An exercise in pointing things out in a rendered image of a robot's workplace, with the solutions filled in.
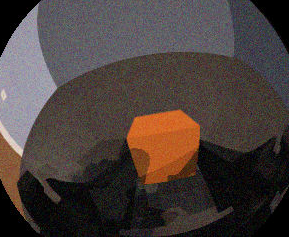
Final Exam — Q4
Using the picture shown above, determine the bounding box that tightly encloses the orange block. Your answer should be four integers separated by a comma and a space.
127, 110, 200, 184

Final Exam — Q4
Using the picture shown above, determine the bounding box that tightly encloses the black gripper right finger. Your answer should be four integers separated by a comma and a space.
197, 137, 275, 214

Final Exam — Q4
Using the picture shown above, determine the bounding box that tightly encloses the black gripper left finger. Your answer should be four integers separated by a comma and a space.
46, 150, 139, 230

